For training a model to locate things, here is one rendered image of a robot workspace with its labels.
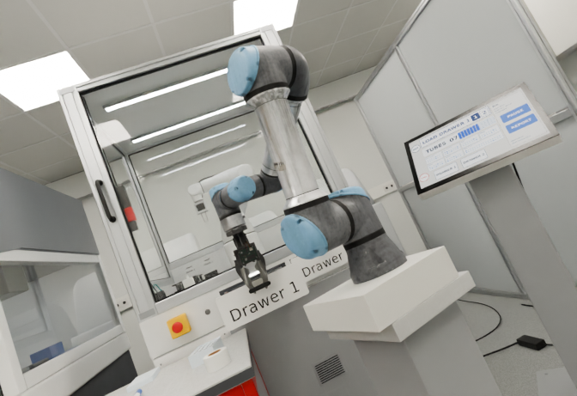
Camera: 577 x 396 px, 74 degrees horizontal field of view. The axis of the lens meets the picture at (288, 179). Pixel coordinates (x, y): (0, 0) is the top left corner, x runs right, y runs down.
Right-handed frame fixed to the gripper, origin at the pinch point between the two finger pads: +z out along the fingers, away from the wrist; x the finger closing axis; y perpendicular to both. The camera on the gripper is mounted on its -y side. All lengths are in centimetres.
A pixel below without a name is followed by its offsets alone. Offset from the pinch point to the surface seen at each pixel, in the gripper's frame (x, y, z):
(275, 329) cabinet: 0.5, -35.1, 20.4
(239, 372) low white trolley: -13.1, 24.9, 14.9
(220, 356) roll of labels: -17.4, 13.7, 11.4
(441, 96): 167, -99, -58
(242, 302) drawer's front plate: -6.8, -1.3, 2.4
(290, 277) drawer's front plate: 10.6, -1.3, 1.6
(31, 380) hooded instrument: -80, -20, -2
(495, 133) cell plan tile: 104, 1, -15
